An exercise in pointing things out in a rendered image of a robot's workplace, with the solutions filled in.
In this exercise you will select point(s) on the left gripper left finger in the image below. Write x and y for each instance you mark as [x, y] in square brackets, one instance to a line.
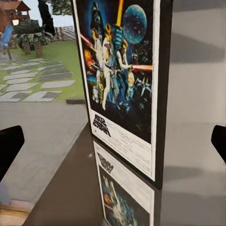
[11, 141]

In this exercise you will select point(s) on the poster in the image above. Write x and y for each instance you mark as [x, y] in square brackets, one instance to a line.
[124, 53]

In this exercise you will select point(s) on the fixed window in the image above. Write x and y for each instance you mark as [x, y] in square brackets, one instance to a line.
[41, 90]

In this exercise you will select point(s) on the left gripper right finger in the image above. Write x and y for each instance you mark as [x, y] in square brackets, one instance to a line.
[218, 139]

